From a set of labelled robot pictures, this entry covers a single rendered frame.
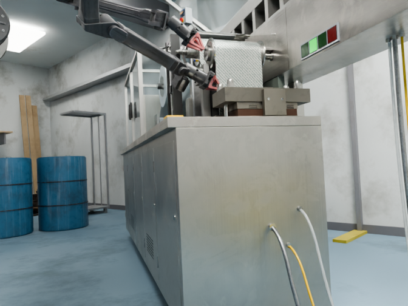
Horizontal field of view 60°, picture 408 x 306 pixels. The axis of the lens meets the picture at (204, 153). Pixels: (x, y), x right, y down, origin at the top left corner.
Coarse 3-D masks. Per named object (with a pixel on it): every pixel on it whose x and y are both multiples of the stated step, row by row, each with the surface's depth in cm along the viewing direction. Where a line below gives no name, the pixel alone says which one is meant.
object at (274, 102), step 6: (264, 90) 146; (270, 90) 147; (276, 90) 148; (282, 90) 149; (264, 96) 146; (270, 96) 147; (276, 96) 148; (282, 96) 148; (264, 102) 146; (270, 102) 147; (276, 102) 147; (282, 102) 148; (264, 108) 146; (270, 108) 146; (276, 108) 147; (282, 108) 148; (264, 114) 146; (270, 114) 146; (276, 114) 147; (282, 114) 148
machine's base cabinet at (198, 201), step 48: (144, 144) 210; (192, 144) 132; (240, 144) 137; (288, 144) 144; (144, 192) 216; (192, 192) 131; (240, 192) 136; (288, 192) 143; (144, 240) 224; (192, 240) 130; (240, 240) 136; (288, 240) 142; (192, 288) 129; (240, 288) 135; (288, 288) 141
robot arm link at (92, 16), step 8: (80, 0) 112; (88, 0) 111; (96, 0) 113; (80, 8) 114; (88, 8) 113; (96, 8) 114; (80, 16) 116; (88, 16) 114; (96, 16) 115; (104, 16) 122; (80, 24) 117; (88, 24) 115; (96, 24) 116; (104, 24) 118; (112, 24) 120; (96, 32) 118; (104, 32) 120
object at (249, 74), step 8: (216, 64) 163; (224, 64) 164; (232, 64) 166; (240, 64) 167; (248, 64) 168; (256, 64) 169; (216, 72) 163; (224, 72) 164; (232, 72) 165; (240, 72) 167; (248, 72) 168; (256, 72) 169; (224, 80) 164; (240, 80) 167; (248, 80) 168; (256, 80) 169
